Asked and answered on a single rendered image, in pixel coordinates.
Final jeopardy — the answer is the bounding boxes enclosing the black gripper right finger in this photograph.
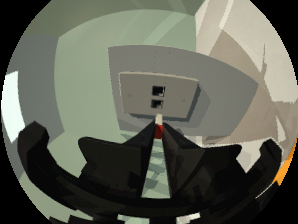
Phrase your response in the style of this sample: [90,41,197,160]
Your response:
[162,123,242,198]

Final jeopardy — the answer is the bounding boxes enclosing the orange flat square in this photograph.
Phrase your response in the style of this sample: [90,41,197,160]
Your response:
[273,140,297,186]

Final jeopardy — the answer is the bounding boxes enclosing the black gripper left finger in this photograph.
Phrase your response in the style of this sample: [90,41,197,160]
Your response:
[77,121,156,197]

